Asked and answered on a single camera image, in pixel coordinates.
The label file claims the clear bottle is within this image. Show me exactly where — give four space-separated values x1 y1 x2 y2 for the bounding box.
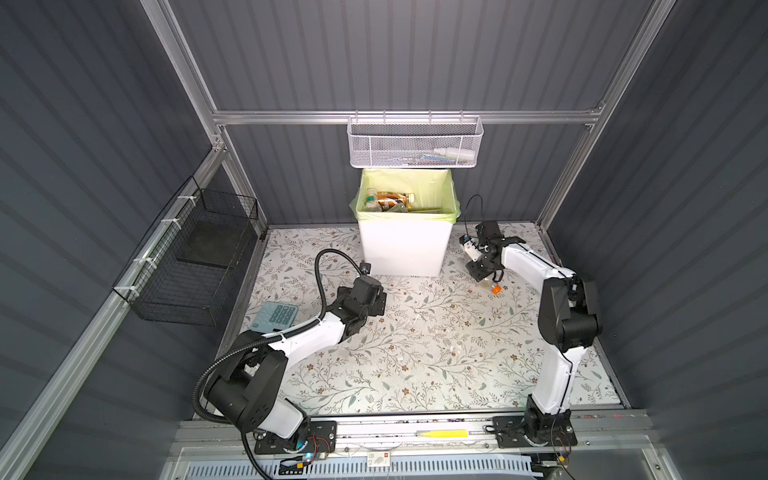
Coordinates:
364 189 382 212

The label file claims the brown cola bottle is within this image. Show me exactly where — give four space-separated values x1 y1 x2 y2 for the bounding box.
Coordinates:
376 192 415 213

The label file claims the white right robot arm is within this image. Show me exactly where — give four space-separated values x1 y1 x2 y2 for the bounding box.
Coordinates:
459 220 602 447

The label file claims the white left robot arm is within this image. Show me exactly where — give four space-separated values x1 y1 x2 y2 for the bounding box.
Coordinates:
192 248 387 451

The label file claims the white plastic trash bin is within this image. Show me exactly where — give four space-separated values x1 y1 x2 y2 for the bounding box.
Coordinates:
358 212 457 277

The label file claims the green bin liner bag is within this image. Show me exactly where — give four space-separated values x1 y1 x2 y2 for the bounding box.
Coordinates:
349 169 461 224

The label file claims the white tube in basket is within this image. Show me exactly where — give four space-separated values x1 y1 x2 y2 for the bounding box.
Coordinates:
433 147 477 163

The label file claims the white wire mesh basket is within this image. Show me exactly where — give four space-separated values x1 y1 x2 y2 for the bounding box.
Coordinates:
346 115 484 169

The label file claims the black wire mesh basket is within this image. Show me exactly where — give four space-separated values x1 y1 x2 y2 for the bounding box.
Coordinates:
113 181 259 327

